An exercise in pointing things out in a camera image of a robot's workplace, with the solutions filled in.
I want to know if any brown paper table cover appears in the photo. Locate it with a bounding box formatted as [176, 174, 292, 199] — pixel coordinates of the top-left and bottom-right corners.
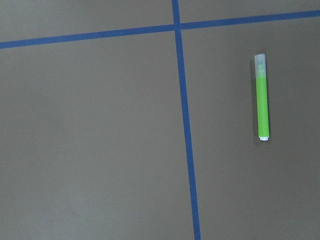
[0, 0, 320, 240]

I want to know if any green highlighter pen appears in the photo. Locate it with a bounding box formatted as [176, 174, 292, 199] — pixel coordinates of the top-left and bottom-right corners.
[254, 54, 270, 142]

